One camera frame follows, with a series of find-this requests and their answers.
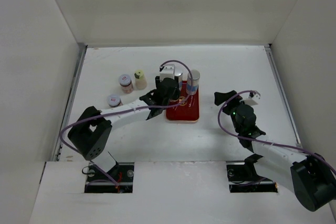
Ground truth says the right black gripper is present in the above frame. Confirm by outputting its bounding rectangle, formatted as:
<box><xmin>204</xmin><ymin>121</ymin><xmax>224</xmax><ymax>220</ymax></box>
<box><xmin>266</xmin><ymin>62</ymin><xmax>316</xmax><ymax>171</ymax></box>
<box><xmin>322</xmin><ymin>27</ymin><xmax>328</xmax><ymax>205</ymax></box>
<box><xmin>214</xmin><ymin>90</ymin><xmax>251</xmax><ymax>133</ymax></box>

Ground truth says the tall jar blue label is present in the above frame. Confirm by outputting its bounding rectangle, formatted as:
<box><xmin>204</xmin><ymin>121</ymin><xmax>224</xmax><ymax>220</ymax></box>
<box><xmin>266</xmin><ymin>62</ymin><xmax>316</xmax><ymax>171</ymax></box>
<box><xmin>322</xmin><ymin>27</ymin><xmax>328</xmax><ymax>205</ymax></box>
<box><xmin>186</xmin><ymin>69</ymin><xmax>201</xmax><ymax>95</ymax></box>
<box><xmin>174</xmin><ymin>67</ymin><xmax>183</xmax><ymax>90</ymax></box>

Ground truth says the pink cap bottle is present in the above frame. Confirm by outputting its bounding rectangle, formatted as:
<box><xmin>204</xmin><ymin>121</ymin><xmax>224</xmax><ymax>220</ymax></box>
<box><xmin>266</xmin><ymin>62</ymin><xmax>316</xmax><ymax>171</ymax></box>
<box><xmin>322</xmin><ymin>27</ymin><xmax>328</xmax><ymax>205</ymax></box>
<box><xmin>170</xmin><ymin>98</ymin><xmax>182</xmax><ymax>105</ymax></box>

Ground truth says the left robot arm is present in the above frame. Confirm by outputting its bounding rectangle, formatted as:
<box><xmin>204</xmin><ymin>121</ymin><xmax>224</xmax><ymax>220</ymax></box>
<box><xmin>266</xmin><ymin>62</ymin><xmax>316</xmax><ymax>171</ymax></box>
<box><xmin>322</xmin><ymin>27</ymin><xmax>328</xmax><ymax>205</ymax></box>
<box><xmin>68</xmin><ymin>78</ymin><xmax>180</xmax><ymax>182</ymax></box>

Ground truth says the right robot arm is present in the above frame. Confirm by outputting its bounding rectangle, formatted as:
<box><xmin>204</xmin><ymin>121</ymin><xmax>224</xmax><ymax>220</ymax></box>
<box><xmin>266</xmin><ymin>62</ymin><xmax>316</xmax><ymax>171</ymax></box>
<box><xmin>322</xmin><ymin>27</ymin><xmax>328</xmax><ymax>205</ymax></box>
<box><xmin>214</xmin><ymin>90</ymin><xmax>335</xmax><ymax>212</ymax></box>

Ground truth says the yellow cap bottle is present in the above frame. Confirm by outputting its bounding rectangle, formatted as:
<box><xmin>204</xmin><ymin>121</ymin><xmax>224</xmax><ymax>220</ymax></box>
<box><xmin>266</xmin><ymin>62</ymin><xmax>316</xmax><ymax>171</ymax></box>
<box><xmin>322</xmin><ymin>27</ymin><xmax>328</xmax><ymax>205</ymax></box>
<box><xmin>134</xmin><ymin>70</ymin><xmax>147</xmax><ymax>90</ymax></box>

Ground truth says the red lacquer tray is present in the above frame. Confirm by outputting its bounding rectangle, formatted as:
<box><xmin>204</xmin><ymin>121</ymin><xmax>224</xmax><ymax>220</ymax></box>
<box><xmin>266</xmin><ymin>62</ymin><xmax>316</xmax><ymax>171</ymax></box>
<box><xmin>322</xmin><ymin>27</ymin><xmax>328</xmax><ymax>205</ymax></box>
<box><xmin>165</xmin><ymin>91</ymin><xmax>200</xmax><ymax>122</ymax></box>

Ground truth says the short jar white lid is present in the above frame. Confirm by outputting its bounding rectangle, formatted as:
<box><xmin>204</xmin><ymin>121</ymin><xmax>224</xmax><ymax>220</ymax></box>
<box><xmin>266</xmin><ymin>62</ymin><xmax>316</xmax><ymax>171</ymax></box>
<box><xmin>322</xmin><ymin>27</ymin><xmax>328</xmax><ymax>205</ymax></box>
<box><xmin>107</xmin><ymin>94</ymin><xmax>123</xmax><ymax>108</ymax></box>
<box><xmin>119</xmin><ymin>74</ymin><xmax>133</xmax><ymax>93</ymax></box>

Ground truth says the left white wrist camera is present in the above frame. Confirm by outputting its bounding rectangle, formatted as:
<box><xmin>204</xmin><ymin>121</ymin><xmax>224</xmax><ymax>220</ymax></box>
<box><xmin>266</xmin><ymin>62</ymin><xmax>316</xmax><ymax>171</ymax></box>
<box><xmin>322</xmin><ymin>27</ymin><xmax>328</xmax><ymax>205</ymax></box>
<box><xmin>159</xmin><ymin>63</ymin><xmax>175</xmax><ymax>81</ymax></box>

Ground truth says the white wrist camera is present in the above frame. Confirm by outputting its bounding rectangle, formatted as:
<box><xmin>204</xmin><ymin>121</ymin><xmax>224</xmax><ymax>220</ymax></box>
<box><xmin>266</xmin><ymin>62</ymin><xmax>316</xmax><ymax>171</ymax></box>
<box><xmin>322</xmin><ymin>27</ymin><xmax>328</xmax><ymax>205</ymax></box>
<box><xmin>159</xmin><ymin>63</ymin><xmax>175</xmax><ymax>81</ymax></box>
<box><xmin>243</xmin><ymin>91</ymin><xmax>260</xmax><ymax>106</ymax></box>

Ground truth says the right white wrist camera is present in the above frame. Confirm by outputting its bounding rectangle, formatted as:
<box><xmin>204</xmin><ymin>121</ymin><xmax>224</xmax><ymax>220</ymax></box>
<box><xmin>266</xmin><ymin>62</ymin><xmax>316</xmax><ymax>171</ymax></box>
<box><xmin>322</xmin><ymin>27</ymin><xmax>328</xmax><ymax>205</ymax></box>
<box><xmin>243</xmin><ymin>91</ymin><xmax>260</xmax><ymax>106</ymax></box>

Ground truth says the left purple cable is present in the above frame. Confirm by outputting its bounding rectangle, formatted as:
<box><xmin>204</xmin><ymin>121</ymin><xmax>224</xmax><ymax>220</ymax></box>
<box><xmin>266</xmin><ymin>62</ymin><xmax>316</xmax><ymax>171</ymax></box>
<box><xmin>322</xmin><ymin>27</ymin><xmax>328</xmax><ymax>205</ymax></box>
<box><xmin>59</xmin><ymin>60</ymin><xmax>194</xmax><ymax>187</ymax></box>

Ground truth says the purple cable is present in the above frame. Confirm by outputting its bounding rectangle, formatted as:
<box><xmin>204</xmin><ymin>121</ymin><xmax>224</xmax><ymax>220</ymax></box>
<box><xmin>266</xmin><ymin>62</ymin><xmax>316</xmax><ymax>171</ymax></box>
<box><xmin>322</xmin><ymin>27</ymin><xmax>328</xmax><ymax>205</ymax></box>
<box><xmin>218</xmin><ymin>90</ymin><xmax>336</xmax><ymax>175</ymax></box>
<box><xmin>59</xmin><ymin>60</ymin><xmax>194</xmax><ymax>187</ymax></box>

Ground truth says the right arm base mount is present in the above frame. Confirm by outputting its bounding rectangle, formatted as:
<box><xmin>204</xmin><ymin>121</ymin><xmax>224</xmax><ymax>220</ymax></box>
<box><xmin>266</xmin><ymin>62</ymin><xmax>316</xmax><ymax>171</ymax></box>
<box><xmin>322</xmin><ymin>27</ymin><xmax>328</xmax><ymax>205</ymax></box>
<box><xmin>226</xmin><ymin>154</ymin><xmax>278</xmax><ymax>193</ymax></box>

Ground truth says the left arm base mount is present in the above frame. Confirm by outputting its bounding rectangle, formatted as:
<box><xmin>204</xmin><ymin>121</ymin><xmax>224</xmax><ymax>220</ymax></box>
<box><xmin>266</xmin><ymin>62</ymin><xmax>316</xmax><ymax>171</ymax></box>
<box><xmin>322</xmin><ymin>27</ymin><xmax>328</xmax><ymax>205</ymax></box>
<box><xmin>81</xmin><ymin>163</ymin><xmax>135</xmax><ymax>194</ymax></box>

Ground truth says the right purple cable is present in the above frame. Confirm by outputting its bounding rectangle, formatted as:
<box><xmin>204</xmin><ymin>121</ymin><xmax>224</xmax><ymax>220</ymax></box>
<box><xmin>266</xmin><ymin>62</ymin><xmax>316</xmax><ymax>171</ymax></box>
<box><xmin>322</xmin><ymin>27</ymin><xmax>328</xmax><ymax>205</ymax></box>
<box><xmin>218</xmin><ymin>90</ymin><xmax>336</xmax><ymax>175</ymax></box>

